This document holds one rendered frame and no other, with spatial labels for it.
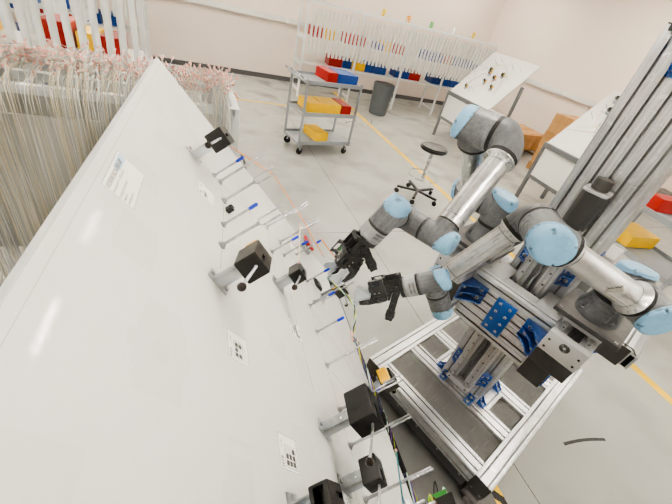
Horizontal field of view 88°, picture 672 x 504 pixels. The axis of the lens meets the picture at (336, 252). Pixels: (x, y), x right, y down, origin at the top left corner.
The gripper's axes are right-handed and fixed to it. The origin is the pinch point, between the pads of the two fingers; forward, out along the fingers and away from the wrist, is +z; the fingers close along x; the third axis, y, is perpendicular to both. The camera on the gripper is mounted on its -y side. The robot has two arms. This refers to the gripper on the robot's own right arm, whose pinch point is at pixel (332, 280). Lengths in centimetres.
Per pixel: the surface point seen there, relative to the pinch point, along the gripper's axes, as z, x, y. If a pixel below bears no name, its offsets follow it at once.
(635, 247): -94, -64, -343
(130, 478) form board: -22, 58, 64
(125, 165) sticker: -24, 18, 68
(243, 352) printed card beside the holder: -14, 40, 47
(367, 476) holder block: -9, 58, 23
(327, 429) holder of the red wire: -6, 49, 26
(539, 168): -105, -250, -418
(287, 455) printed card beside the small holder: -11, 54, 40
